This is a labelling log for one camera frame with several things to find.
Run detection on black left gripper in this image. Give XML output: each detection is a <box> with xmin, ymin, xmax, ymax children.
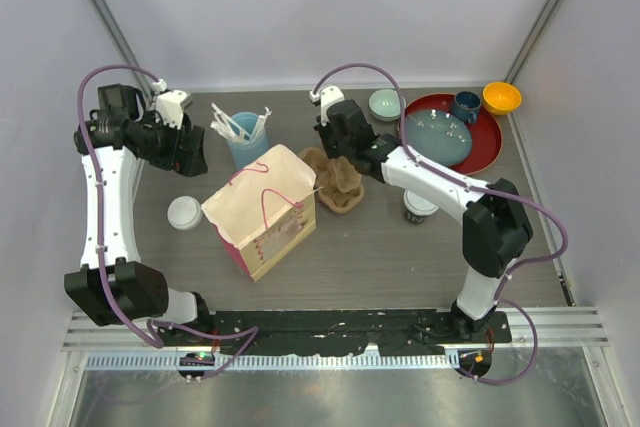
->
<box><xmin>138</xmin><ymin>111</ymin><xmax>207</xmax><ymax>177</ymax></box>

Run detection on brown cardboard cup carrier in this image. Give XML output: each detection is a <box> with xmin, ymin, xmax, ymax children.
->
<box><xmin>298</xmin><ymin>147</ymin><xmax>364</xmax><ymax>214</ymax></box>

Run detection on pink kraft paper bag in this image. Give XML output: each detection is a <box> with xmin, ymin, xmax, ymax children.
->
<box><xmin>201</xmin><ymin>144</ymin><xmax>316</xmax><ymax>281</ymax></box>

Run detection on black paper coffee cup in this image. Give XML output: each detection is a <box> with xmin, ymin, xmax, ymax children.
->
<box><xmin>404</xmin><ymin>205</ymin><xmax>438</xmax><ymax>224</ymax></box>

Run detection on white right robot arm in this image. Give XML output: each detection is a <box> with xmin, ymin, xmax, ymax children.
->
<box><xmin>314</xmin><ymin>99</ymin><xmax>533</xmax><ymax>342</ymax></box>

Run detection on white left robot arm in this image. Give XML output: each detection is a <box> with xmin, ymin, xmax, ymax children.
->
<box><xmin>64</xmin><ymin>84</ymin><xmax>214</xmax><ymax>346</ymax></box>

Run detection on mint green ceramic bowl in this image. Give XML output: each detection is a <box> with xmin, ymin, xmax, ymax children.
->
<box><xmin>368</xmin><ymin>89</ymin><xmax>406</xmax><ymax>122</ymax></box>

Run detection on light blue straw cup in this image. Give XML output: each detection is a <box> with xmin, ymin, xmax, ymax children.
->
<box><xmin>227</xmin><ymin>112</ymin><xmax>270</xmax><ymax>170</ymax></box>

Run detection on dark blue ceramic plate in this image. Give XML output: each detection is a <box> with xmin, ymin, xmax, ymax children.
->
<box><xmin>404</xmin><ymin>109</ymin><xmax>473</xmax><ymax>167</ymax></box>

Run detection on dark blue ceramic mug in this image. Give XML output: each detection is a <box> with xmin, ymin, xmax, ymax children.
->
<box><xmin>450</xmin><ymin>91</ymin><xmax>482</xmax><ymax>125</ymax></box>

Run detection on red round tray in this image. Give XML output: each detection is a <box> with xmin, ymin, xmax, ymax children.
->
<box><xmin>405</xmin><ymin>93</ymin><xmax>503</xmax><ymax>175</ymax></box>

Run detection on orange bowl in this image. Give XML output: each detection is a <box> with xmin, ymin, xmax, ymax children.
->
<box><xmin>482</xmin><ymin>82</ymin><xmax>522</xmax><ymax>115</ymax></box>

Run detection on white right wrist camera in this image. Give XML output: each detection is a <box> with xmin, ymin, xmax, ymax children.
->
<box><xmin>309</xmin><ymin>85</ymin><xmax>345</xmax><ymax>126</ymax></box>

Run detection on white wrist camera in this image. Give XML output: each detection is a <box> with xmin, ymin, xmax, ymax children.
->
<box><xmin>151</xmin><ymin>79</ymin><xmax>192</xmax><ymax>130</ymax></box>
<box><xmin>309</xmin><ymin>85</ymin><xmax>345</xmax><ymax>126</ymax></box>

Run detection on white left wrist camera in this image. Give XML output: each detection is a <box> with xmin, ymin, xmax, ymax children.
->
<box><xmin>151</xmin><ymin>79</ymin><xmax>192</xmax><ymax>130</ymax></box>

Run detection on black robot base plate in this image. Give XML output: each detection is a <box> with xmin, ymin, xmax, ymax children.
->
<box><xmin>154</xmin><ymin>309</ymin><xmax>512</xmax><ymax>357</ymax></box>

